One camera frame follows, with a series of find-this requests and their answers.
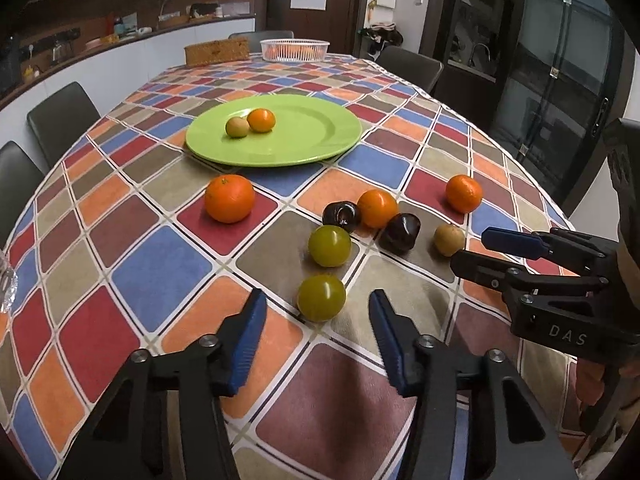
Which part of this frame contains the wooden counter shelf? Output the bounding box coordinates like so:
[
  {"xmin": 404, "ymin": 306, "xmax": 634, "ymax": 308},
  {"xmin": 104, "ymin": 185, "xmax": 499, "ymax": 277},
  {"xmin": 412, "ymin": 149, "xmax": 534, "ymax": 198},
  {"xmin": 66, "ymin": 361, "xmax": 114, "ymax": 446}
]
[{"xmin": 1, "ymin": 15, "xmax": 255, "ymax": 115}]

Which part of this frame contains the dark chair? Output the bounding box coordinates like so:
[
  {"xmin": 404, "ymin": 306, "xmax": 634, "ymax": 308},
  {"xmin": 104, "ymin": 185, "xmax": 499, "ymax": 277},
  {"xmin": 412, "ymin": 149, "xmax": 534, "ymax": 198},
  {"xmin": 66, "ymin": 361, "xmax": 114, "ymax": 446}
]
[
  {"xmin": 375, "ymin": 46, "xmax": 444, "ymax": 93},
  {"xmin": 0, "ymin": 141, "xmax": 43, "ymax": 247},
  {"xmin": 27, "ymin": 81, "xmax": 100, "ymax": 168}
]

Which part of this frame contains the green plate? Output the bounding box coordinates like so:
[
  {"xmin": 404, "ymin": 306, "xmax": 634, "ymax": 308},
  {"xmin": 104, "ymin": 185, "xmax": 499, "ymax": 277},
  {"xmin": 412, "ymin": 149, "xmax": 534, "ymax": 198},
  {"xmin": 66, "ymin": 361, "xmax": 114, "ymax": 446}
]
[{"xmin": 184, "ymin": 94, "xmax": 362, "ymax": 167}]

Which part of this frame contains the brown door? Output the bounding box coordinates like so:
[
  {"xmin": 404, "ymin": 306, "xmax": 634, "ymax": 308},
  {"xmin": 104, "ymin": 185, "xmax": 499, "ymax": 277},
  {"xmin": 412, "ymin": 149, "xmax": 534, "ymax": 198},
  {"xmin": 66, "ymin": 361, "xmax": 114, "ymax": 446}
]
[{"xmin": 254, "ymin": 0, "xmax": 371, "ymax": 59}]

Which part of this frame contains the mandarin right side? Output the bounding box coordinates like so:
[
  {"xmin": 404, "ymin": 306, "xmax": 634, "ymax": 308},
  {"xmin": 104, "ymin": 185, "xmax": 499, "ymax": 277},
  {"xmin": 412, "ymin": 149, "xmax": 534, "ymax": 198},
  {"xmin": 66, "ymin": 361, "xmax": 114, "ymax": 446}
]
[{"xmin": 445, "ymin": 174, "xmax": 484, "ymax": 214}]

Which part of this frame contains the dark chair far end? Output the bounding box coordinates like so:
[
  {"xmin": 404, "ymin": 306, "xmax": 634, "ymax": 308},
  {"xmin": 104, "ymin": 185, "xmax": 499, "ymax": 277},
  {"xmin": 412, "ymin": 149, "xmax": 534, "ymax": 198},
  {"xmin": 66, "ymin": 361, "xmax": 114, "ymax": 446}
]
[{"xmin": 229, "ymin": 30, "xmax": 294, "ymax": 53}]

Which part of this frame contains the dark chair right side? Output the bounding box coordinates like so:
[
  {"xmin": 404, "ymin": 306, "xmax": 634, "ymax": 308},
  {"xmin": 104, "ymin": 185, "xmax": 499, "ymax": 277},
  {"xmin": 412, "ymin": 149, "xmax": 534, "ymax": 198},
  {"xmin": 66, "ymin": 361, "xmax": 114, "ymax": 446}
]
[{"xmin": 375, "ymin": 46, "xmax": 444, "ymax": 93}]

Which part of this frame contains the green tomato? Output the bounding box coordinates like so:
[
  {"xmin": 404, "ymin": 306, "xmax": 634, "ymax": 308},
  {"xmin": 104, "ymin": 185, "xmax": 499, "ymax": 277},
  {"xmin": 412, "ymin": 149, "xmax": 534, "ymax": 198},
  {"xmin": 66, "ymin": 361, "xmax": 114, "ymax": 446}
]
[
  {"xmin": 308, "ymin": 226, "xmax": 352, "ymax": 268},
  {"xmin": 296, "ymin": 274, "xmax": 346, "ymax": 323}
]

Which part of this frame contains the orange fruit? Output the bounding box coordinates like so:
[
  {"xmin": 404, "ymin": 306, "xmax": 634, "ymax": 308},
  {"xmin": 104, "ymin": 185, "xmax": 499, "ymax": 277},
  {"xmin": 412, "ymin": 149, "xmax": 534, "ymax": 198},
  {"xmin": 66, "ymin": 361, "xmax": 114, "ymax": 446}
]
[{"xmin": 357, "ymin": 188, "xmax": 399, "ymax": 230}]

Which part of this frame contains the dark plum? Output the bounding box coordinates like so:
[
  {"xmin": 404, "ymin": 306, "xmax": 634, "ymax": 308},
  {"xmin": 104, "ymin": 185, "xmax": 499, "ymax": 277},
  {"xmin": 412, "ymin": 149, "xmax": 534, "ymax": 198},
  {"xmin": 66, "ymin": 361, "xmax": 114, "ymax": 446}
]
[
  {"xmin": 378, "ymin": 214, "xmax": 421, "ymax": 255},
  {"xmin": 322, "ymin": 200, "xmax": 362, "ymax": 233}
]

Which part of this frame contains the checkered tablecloth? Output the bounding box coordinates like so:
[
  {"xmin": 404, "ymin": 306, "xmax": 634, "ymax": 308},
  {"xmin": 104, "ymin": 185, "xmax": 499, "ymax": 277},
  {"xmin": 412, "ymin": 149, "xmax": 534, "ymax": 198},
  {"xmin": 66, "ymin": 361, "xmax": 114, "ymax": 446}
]
[{"xmin": 1, "ymin": 55, "xmax": 582, "ymax": 479}]

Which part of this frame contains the tan longan fruit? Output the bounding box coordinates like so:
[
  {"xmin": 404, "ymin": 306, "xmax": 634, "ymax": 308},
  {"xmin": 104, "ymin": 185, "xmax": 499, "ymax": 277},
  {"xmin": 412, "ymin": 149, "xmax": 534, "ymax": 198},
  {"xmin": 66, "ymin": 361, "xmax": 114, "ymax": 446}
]
[{"xmin": 224, "ymin": 117, "xmax": 250, "ymax": 139}]

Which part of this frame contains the clear water bottle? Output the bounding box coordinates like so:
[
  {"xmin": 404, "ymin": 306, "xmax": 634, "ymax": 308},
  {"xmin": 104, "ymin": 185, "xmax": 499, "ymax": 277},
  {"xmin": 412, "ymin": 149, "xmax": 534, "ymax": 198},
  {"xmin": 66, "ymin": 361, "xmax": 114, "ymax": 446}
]
[{"xmin": 0, "ymin": 252, "xmax": 17, "ymax": 314}]

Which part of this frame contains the woven brown box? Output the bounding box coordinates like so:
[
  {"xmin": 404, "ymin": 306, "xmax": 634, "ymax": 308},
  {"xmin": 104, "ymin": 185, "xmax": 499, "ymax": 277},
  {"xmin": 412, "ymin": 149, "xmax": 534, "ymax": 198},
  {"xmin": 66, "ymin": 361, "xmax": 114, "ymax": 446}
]
[{"xmin": 184, "ymin": 37, "xmax": 250, "ymax": 67}]

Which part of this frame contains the clear plastic basket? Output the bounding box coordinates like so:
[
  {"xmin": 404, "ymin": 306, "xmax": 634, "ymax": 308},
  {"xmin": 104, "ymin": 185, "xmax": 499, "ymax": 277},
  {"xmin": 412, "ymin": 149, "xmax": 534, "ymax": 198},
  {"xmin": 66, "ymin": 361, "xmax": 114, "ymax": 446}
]
[{"xmin": 260, "ymin": 38, "xmax": 330, "ymax": 63}]

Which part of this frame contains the mandarin near plate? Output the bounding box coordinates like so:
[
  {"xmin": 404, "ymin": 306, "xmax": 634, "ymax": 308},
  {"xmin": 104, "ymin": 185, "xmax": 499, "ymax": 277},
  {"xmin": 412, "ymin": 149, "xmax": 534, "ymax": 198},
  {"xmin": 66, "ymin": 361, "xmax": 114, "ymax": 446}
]
[{"xmin": 204, "ymin": 174, "xmax": 255, "ymax": 224}]

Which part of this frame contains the small orange kumquat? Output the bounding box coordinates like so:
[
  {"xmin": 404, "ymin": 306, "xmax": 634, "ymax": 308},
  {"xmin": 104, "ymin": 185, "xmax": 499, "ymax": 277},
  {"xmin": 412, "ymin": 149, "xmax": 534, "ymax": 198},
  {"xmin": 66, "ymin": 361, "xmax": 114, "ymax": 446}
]
[{"xmin": 246, "ymin": 108, "xmax": 276, "ymax": 133}]

